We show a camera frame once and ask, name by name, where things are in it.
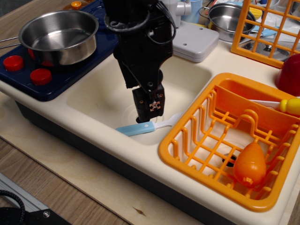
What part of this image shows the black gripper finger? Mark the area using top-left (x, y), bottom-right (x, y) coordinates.
top-left (132, 88), bottom-right (150, 122)
top-left (148, 84), bottom-right (165, 119)

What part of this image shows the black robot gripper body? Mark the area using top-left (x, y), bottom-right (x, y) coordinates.
top-left (113, 11), bottom-right (173, 93)

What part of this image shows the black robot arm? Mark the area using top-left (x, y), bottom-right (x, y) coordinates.
top-left (103, 0), bottom-right (176, 123)

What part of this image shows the steel pan on stove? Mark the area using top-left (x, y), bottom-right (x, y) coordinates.
top-left (0, 9), bottom-right (99, 66)

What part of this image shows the cream toy sink unit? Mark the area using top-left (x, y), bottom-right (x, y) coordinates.
top-left (0, 41), bottom-right (300, 225)

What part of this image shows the grey toy faucet base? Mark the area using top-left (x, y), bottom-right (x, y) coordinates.
top-left (162, 0), bottom-right (219, 62)

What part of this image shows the light blue plastic cup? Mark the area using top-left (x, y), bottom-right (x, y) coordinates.
top-left (187, 0), bottom-right (203, 23)

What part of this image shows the orange dish rack basket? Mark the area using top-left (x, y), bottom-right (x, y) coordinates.
top-left (158, 73), bottom-right (300, 212)

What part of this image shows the orange knob on stove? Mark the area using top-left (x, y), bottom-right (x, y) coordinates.
top-left (70, 1), bottom-right (82, 10)

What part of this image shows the steel pot in background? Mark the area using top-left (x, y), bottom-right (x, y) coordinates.
top-left (199, 2), bottom-right (257, 43)

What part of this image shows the red stove knob right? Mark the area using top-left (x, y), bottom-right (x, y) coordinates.
top-left (30, 68), bottom-right (52, 86)

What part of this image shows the red stove knob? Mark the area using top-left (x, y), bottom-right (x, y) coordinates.
top-left (30, 68), bottom-right (52, 86)
top-left (3, 55), bottom-right (25, 72)

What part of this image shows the orange plastic carrot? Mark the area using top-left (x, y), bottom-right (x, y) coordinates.
top-left (233, 142), bottom-right (267, 188)

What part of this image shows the yellow toy corn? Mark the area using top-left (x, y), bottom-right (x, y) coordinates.
top-left (249, 7), bottom-right (263, 20)

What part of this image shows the steel pot lid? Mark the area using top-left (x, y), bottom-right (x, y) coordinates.
top-left (240, 40), bottom-right (289, 61)

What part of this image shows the orange upright grid rack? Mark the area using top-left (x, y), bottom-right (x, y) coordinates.
top-left (231, 0), bottom-right (300, 68)

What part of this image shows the dark blue toy stove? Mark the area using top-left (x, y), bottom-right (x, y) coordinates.
top-left (0, 0), bottom-right (118, 101)

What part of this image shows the red stove knob left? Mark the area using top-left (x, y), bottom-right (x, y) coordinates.
top-left (3, 55), bottom-right (25, 72)

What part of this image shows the red plastic cup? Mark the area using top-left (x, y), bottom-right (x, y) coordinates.
top-left (275, 53), bottom-right (300, 97)

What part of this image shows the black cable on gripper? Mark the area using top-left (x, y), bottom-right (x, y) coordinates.
top-left (104, 0), bottom-right (177, 45)

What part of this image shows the yellow handled white utensil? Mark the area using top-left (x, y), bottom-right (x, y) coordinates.
top-left (250, 98), bottom-right (300, 116)

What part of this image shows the black bracket with screw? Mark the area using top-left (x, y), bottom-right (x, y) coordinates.
top-left (13, 208), bottom-right (71, 225)

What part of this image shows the black braided cable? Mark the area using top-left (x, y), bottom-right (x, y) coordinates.
top-left (0, 189), bottom-right (26, 225)

